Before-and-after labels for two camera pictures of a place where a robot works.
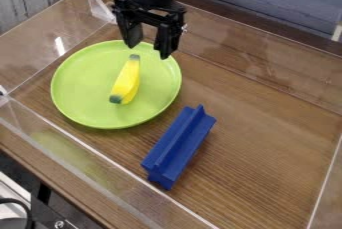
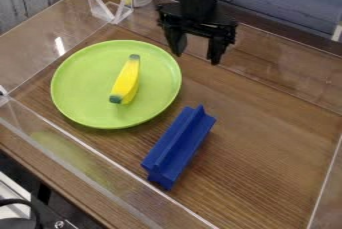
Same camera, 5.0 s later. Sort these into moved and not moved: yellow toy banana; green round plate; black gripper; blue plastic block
Moved: black gripper
Not moved: green round plate; blue plastic block; yellow toy banana
